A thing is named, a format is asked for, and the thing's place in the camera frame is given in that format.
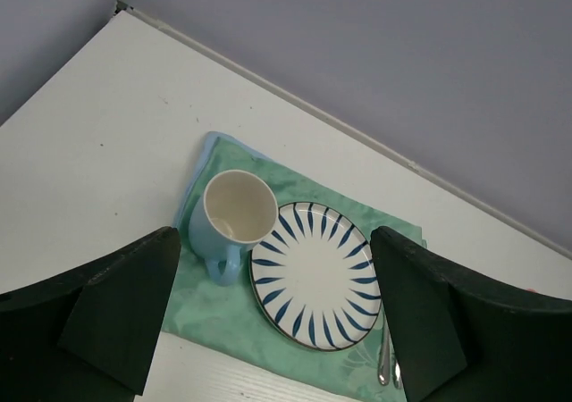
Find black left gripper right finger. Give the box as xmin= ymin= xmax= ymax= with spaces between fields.
xmin=370 ymin=226 xmax=571 ymax=401

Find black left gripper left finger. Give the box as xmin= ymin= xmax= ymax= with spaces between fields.
xmin=1 ymin=227 xmax=181 ymax=401

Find silver metal fork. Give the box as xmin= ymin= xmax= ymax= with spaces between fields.
xmin=377 ymin=318 xmax=391 ymax=386

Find green cloth placemat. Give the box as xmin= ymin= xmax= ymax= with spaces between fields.
xmin=163 ymin=131 xmax=426 ymax=401

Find white plate with blue stripes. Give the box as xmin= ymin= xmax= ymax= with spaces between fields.
xmin=249 ymin=202 xmax=382 ymax=352

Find light blue ceramic mug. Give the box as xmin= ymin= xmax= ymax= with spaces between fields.
xmin=188 ymin=169 xmax=278 ymax=286

